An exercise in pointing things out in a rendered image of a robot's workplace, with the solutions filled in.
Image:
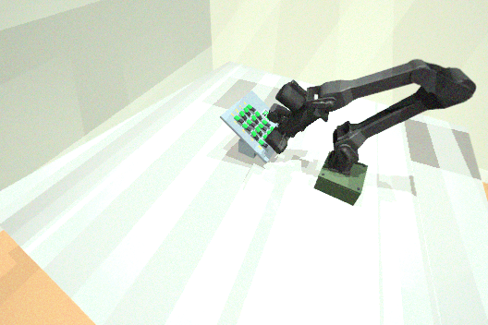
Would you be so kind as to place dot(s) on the light grey switch panel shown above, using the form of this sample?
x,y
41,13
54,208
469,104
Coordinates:
x,y
248,119

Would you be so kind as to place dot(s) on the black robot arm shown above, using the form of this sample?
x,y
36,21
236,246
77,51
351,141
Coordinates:
x,y
440,88

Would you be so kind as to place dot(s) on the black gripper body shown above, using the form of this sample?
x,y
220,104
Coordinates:
x,y
278,140

